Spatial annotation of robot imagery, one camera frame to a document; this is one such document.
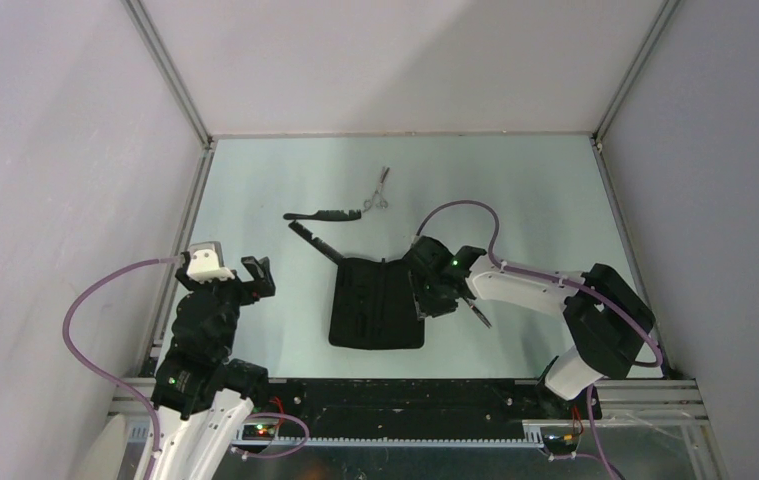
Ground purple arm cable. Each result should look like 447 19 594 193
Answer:
62 256 311 480
414 199 665 480

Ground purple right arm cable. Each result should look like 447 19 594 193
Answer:
414 199 665 480

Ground black straight barber comb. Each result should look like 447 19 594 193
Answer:
288 220 345 265

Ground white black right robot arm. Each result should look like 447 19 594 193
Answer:
403 236 663 418

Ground black zippered tool case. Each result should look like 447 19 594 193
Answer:
328 257 425 351

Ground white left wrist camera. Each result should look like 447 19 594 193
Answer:
185 241 236 283

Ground black handled styling comb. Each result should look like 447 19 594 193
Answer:
283 209 363 222

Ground aluminium front frame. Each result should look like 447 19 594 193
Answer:
107 376 712 458

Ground silver thinning scissors far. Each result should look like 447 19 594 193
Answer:
362 166 390 212

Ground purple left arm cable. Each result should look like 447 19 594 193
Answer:
62 256 311 480

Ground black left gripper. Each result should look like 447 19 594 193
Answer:
178 254 275 356

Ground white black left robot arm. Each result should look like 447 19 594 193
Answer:
136 257 276 479

